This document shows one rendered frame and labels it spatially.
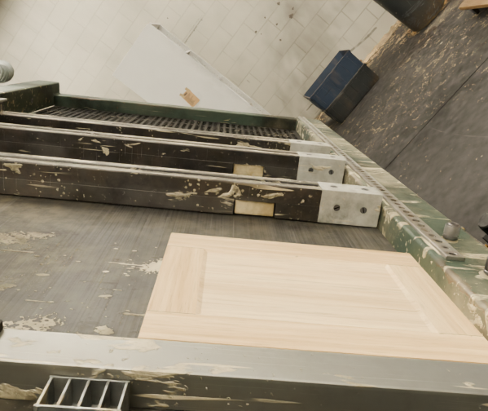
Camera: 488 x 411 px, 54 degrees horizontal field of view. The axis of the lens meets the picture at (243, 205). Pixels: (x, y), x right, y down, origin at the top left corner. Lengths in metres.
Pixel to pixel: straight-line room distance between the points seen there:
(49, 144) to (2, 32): 5.31
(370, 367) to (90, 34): 5.94
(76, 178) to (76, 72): 5.36
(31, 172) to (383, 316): 0.71
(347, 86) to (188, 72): 1.59
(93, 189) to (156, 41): 3.73
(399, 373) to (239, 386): 0.16
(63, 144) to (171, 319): 0.85
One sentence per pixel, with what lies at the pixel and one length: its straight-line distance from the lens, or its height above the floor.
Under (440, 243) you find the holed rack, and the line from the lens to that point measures 0.85.
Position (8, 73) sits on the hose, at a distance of 1.71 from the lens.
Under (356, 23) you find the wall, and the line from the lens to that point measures 6.15.
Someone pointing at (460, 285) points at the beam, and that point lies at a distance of 0.73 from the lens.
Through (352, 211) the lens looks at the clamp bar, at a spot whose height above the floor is 0.95.
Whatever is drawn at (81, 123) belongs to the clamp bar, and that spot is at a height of 1.55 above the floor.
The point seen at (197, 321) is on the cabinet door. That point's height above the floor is 1.18.
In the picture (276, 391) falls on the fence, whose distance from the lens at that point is 0.47.
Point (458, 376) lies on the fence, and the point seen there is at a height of 0.98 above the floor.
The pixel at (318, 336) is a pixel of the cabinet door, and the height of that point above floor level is 1.07.
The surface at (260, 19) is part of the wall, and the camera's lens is 6.01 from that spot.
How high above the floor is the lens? 1.34
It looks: 12 degrees down
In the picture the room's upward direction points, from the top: 53 degrees counter-clockwise
